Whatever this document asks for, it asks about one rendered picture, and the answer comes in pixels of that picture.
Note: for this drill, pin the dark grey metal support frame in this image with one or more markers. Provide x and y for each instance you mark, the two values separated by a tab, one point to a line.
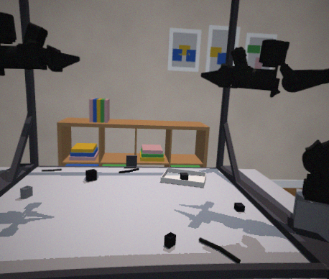
30	125

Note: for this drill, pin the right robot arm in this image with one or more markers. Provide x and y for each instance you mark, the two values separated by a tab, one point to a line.
8	36

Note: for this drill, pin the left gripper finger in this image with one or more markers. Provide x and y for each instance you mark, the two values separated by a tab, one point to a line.
212	76

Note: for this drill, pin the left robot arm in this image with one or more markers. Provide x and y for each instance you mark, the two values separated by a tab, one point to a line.
316	157

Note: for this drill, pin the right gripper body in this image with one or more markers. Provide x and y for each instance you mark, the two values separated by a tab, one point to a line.
32	58

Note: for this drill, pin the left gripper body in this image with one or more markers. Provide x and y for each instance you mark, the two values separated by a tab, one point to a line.
241	78

